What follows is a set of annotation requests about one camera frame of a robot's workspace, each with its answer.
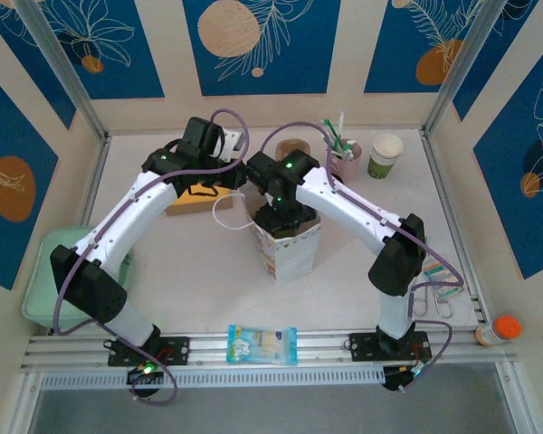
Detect white patterned paper gift bag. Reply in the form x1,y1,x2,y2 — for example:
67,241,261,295
212,192,321,287

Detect blue white wet wipes pack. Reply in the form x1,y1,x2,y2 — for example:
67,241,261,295
225,324,299,366

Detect brown pulp cup carrier stack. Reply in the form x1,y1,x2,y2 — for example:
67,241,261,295
275,138,311,162

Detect brown cardboard napkin box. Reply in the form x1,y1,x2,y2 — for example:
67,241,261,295
164,187,235,218

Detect pink straw holder cup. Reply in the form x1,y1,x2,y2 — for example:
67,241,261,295
328,140,362,183

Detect green white paper cup stack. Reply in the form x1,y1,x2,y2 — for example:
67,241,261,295
367,133,405,181

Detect orange teal labelled packet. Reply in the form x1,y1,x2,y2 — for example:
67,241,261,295
423,260,465,300

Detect metal scissors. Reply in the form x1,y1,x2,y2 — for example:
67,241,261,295
409,284,454,320

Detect mint green zip pouch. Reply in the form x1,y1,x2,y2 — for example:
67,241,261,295
21,225,135,327

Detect black base electronics module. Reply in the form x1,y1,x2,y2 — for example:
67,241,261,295
382,363,431,393
126,361,167,399

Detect orange capped bottle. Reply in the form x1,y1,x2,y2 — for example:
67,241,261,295
474,315,522,347

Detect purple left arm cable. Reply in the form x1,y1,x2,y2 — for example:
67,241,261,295
53,108,250,406

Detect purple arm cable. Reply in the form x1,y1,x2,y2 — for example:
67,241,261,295
260,120,465,394
53,108,250,406

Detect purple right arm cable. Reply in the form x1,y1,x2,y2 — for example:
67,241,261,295
260,120,465,394

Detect aluminium side rail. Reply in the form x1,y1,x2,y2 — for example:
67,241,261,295
79,133,114,227
419,128,492,322

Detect aluminium frame post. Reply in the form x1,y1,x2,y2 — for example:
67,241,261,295
15,0,110,141
421,0,512,137

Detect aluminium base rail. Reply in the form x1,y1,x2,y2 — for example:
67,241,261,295
20,328,519,372

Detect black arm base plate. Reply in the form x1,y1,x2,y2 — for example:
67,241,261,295
107,335,191,367
348,332,431,363

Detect grey slotted cable duct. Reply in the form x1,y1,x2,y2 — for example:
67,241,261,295
38,364,386,391

